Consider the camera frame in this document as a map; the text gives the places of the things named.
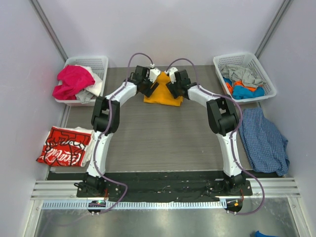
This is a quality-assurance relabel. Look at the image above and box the orange yellow t shirt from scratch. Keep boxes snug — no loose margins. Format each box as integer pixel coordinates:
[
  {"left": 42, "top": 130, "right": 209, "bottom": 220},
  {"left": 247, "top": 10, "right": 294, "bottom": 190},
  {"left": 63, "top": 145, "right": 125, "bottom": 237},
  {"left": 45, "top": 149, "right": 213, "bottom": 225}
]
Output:
[{"left": 143, "top": 72, "right": 183, "bottom": 107}]

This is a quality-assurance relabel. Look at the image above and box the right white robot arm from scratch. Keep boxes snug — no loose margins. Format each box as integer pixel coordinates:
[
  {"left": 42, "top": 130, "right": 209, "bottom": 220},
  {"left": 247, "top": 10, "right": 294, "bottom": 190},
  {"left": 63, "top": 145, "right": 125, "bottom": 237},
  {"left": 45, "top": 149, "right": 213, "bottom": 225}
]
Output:
[{"left": 166, "top": 67, "right": 246, "bottom": 195}]

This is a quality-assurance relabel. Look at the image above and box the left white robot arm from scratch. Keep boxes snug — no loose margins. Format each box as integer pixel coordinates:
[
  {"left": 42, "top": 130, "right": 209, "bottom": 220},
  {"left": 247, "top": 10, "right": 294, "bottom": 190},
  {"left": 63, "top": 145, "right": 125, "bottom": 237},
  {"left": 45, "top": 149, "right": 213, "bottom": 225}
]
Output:
[{"left": 74, "top": 65, "right": 161, "bottom": 197}]

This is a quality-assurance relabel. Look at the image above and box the left white plastic basket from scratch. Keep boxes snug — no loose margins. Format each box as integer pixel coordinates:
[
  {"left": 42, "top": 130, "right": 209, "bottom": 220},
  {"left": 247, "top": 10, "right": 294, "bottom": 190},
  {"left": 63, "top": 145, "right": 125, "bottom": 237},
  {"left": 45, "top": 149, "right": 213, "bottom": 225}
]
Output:
[{"left": 55, "top": 56, "right": 109, "bottom": 106}]

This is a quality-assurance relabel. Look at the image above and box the white plastic basket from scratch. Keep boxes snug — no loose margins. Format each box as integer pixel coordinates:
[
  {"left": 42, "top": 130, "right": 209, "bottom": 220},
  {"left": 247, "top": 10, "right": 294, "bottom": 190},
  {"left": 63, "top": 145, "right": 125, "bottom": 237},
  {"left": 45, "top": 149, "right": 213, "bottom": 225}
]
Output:
[
  {"left": 55, "top": 56, "right": 109, "bottom": 106},
  {"left": 213, "top": 52, "right": 277, "bottom": 104}
]

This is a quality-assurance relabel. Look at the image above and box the grey t shirt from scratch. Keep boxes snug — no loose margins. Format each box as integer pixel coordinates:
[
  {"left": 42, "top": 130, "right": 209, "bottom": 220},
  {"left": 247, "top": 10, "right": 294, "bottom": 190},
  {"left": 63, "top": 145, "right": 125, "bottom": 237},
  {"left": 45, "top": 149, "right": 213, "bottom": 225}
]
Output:
[{"left": 220, "top": 65, "right": 264, "bottom": 88}]

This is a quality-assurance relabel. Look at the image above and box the orange garment in basket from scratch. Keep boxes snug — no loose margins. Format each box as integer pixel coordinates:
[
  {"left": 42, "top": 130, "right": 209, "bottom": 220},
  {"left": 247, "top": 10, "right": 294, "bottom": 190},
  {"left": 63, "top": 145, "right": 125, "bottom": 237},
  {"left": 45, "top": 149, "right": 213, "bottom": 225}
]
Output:
[{"left": 225, "top": 80, "right": 257, "bottom": 94}]

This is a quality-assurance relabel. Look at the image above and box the white grey garment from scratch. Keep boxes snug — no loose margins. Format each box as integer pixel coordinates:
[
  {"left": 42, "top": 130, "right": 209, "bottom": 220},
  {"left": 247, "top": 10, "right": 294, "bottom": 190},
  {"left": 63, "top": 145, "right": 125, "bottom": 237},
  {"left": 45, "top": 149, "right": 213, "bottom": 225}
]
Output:
[{"left": 75, "top": 65, "right": 103, "bottom": 104}]

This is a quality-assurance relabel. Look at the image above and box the blue t shirt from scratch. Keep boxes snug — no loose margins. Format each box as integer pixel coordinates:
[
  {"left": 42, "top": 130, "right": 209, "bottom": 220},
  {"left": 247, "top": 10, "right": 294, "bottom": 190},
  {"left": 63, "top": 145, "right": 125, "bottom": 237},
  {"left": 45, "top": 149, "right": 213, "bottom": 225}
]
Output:
[{"left": 223, "top": 78, "right": 265, "bottom": 100}]

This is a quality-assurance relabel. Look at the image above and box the right white plastic basket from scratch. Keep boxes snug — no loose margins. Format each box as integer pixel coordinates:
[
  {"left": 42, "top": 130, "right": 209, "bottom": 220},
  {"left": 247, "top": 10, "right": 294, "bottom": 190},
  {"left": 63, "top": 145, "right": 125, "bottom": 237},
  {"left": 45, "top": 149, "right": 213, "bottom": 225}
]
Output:
[{"left": 213, "top": 52, "right": 277, "bottom": 104}]

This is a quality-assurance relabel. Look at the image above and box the pink t shirt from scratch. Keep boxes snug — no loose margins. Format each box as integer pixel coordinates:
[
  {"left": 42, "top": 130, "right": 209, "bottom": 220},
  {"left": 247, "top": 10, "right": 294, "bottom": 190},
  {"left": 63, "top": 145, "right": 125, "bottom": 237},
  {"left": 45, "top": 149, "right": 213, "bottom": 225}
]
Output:
[{"left": 52, "top": 65, "right": 95, "bottom": 100}]

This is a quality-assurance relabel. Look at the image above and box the red white printed t shirt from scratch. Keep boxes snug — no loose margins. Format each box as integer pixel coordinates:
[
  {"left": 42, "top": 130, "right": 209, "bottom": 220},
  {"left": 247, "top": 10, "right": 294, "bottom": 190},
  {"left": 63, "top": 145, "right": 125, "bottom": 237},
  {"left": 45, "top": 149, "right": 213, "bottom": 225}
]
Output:
[{"left": 37, "top": 126, "right": 94, "bottom": 167}]

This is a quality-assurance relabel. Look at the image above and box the blue checkered shirt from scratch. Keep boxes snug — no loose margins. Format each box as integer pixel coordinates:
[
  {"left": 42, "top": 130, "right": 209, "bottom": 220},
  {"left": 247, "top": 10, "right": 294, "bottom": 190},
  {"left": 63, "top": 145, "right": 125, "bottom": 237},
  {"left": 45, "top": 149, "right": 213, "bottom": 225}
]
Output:
[{"left": 239, "top": 107, "right": 290, "bottom": 176}]

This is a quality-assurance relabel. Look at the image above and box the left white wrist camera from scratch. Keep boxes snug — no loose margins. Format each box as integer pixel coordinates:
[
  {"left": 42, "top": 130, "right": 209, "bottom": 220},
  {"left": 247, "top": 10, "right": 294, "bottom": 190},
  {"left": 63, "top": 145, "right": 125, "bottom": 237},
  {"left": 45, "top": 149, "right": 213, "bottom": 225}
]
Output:
[{"left": 149, "top": 64, "right": 161, "bottom": 83}]

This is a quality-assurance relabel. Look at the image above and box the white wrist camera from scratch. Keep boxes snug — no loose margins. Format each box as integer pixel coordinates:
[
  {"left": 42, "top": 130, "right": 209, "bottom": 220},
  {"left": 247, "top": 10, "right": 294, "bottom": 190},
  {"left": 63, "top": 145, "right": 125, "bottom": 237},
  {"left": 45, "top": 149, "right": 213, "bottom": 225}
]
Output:
[
  {"left": 165, "top": 67, "right": 178, "bottom": 83},
  {"left": 149, "top": 64, "right": 161, "bottom": 83}
]

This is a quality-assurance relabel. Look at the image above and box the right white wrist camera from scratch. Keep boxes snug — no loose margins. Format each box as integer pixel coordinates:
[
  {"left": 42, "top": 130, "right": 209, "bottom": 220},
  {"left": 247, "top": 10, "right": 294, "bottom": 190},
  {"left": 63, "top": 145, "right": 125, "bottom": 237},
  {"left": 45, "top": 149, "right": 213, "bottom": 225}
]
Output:
[{"left": 165, "top": 67, "right": 178, "bottom": 83}]

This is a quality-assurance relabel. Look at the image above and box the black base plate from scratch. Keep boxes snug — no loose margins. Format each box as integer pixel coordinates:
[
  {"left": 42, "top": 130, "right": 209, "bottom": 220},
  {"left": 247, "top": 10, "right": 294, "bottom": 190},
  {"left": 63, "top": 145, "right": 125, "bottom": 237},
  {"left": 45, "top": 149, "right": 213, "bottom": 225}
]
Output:
[{"left": 48, "top": 171, "right": 279, "bottom": 202}]

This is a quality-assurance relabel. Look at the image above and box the white slotted cable duct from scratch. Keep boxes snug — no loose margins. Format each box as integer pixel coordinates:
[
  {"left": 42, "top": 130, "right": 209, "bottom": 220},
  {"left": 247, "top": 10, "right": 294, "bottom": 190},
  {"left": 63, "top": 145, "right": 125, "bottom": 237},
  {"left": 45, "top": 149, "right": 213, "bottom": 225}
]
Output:
[{"left": 42, "top": 199, "right": 227, "bottom": 210}]

